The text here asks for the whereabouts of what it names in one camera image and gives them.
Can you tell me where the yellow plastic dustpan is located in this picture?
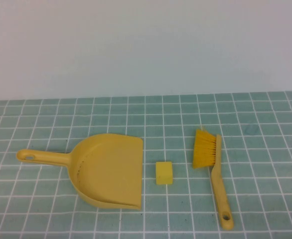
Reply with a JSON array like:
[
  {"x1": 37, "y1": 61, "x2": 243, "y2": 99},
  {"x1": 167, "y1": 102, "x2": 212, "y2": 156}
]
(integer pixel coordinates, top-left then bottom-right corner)
[{"x1": 15, "y1": 133, "x2": 144, "y2": 212}]

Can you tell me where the yellow hand brush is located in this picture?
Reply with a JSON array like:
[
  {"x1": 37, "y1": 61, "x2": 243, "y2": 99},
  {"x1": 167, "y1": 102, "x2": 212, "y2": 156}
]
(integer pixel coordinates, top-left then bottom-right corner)
[{"x1": 192, "y1": 128, "x2": 235, "y2": 231}]

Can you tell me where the small yellow foam cube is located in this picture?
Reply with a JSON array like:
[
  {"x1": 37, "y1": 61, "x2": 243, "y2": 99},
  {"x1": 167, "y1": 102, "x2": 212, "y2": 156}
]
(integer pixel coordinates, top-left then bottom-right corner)
[{"x1": 155, "y1": 161, "x2": 174, "y2": 186}]

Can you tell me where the green tiled table mat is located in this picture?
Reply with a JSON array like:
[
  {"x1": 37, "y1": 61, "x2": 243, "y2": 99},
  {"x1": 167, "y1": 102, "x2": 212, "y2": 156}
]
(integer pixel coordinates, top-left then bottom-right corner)
[{"x1": 0, "y1": 91, "x2": 292, "y2": 239}]

